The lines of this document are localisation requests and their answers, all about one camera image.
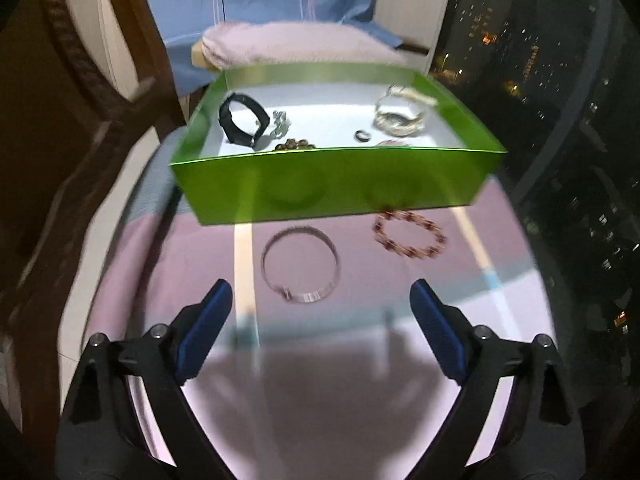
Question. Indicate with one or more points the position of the black wristband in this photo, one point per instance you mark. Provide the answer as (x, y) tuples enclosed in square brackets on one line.
[(231, 127)]

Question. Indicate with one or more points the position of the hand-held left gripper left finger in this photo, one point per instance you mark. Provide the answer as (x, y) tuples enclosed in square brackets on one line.
[(205, 330)]

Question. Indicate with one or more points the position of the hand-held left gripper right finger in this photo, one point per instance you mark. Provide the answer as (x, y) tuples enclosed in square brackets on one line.
[(440, 332)]

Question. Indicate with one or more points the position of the thin metal bangle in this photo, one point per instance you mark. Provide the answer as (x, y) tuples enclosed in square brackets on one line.
[(264, 265)]

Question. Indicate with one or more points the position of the dark glass window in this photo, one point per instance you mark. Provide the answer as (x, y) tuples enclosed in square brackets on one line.
[(565, 135)]

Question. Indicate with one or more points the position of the small silver trinket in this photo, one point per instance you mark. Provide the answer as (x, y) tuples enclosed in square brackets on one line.
[(280, 122)]

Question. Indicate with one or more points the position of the green cardboard box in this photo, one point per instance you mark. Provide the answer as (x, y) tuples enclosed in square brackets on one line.
[(325, 185)]

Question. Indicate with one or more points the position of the dark wooden armchair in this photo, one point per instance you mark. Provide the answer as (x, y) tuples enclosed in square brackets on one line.
[(415, 47)]

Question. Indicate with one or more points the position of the pink folded towel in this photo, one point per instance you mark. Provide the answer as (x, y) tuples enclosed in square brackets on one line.
[(300, 45)]

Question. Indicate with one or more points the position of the pink plaid table cloth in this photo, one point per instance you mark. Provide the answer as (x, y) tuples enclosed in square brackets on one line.
[(310, 385)]

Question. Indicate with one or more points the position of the carved brown wooden chair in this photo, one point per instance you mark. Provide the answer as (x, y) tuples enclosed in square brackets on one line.
[(50, 160)]

